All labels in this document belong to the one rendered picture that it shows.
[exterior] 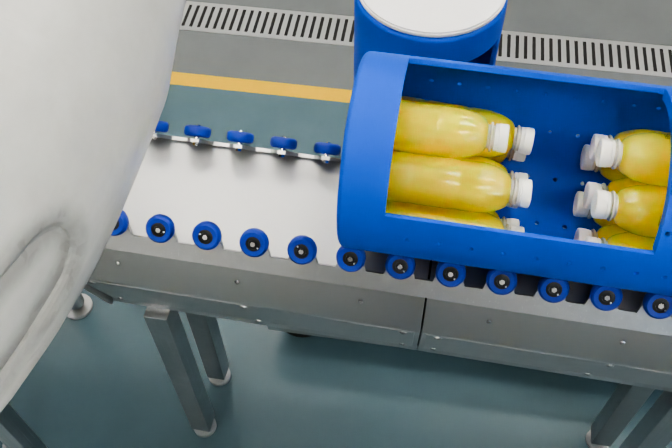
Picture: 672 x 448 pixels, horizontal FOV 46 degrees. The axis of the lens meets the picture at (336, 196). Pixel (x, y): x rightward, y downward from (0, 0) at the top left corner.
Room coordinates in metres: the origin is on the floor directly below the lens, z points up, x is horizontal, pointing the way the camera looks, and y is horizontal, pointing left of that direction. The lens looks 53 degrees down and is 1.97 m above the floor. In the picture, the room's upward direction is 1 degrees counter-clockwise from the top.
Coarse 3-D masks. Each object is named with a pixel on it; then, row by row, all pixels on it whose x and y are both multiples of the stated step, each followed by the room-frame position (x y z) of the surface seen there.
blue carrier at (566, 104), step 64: (384, 64) 0.77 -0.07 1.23; (448, 64) 0.79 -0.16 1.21; (384, 128) 0.67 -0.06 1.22; (576, 128) 0.80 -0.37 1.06; (640, 128) 0.79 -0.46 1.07; (384, 192) 0.61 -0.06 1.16; (576, 192) 0.74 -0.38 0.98; (448, 256) 0.57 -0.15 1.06; (512, 256) 0.55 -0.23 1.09; (576, 256) 0.54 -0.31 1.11; (640, 256) 0.53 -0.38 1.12
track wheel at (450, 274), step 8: (440, 264) 0.61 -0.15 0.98; (448, 264) 0.61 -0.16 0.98; (456, 264) 0.61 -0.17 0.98; (440, 272) 0.61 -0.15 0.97; (448, 272) 0.60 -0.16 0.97; (456, 272) 0.60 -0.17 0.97; (464, 272) 0.60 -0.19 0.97; (440, 280) 0.60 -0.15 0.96; (448, 280) 0.60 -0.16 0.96; (456, 280) 0.60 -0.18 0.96
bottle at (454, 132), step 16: (400, 112) 0.73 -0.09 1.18; (416, 112) 0.73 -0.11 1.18; (432, 112) 0.72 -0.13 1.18; (448, 112) 0.72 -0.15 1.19; (464, 112) 0.72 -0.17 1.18; (400, 128) 0.71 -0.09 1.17; (416, 128) 0.70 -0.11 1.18; (432, 128) 0.70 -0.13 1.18; (448, 128) 0.70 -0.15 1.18; (464, 128) 0.70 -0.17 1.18; (480, 128) 0.70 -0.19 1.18; (400, 144) 0.70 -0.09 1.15; (416, 144) 0.69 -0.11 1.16; (432, 144) 0.69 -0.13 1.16; (448, 144) 0.69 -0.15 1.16; (464, 144) 0.68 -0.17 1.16; (480, 144) 0.69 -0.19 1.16
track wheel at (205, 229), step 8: (200, 224) 0.69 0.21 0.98; (208, 224) 0.69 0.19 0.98; (192, 232) 0.68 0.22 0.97; (200, 232) 0.68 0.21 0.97; (208, 232) 0.68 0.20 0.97; (216, 232) 0.68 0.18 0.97; (200, 240) 0.67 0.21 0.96; (208, 240) 0.67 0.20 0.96; (216, 240) 0.67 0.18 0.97; (200, 248) 0.67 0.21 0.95; (208, 248) 0.66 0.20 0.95
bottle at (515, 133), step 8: (408, 96) 0.81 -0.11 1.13; (440, 104) 0.78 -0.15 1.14; (448, 104) 0.79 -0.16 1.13; (456, 104) 0.79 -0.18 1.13; (480, 112) 0.77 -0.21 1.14; (488, 112) 0.77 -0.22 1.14; (496, 112) 0.77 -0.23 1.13; (488, 120) 0.75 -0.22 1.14; (496, 120) 0.75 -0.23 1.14; (504, 120) 0.75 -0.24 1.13; (512, 128) 0.75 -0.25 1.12; (520, 128) 0.75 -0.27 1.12; (512, 136) 0.74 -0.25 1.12; (520, 136) 0.74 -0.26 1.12; (512, 144) 0.73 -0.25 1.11; (488, 152) 0.72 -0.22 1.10; (496, 152) 0.72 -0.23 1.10
